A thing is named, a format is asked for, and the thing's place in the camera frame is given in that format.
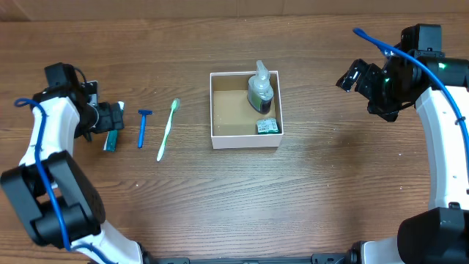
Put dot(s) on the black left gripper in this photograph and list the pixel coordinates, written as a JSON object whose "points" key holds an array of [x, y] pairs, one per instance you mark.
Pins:
{"points": [[117, 120]]}

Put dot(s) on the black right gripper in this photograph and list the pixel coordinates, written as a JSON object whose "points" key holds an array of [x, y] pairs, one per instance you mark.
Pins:
{"points": [[389, 110]]}

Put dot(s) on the blue disposable razor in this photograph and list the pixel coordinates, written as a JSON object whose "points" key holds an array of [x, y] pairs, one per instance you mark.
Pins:
{"points": [[144, 113]]}

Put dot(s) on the teal toothpaste tube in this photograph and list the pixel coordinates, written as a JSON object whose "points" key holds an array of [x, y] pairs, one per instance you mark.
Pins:
{"points": [[111, 141]]}

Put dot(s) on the green white toothbrush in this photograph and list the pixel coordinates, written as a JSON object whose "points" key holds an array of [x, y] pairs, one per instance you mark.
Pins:
{"points": [[175, 105]]}

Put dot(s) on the clear pump soap bottle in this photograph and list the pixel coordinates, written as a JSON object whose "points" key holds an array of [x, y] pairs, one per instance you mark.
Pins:
{"points": [[260, 91]]}

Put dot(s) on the green soap bar packet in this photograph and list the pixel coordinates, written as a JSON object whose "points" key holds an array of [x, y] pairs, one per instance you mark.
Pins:
{"points": [[267, 126]]}

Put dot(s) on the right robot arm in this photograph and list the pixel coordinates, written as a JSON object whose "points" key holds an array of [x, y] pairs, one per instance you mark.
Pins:
{"points": [[439, 235]]}

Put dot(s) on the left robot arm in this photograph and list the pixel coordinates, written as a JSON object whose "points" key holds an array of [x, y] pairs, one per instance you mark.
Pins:
{"points": [[51, 195]]}

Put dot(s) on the white cardboard box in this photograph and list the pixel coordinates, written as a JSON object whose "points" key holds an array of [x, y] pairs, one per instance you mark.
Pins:
{"points": [[233, 120]]}

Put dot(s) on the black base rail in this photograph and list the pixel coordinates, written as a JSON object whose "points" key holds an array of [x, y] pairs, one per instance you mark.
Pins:
{"points": [[321, 258]]}

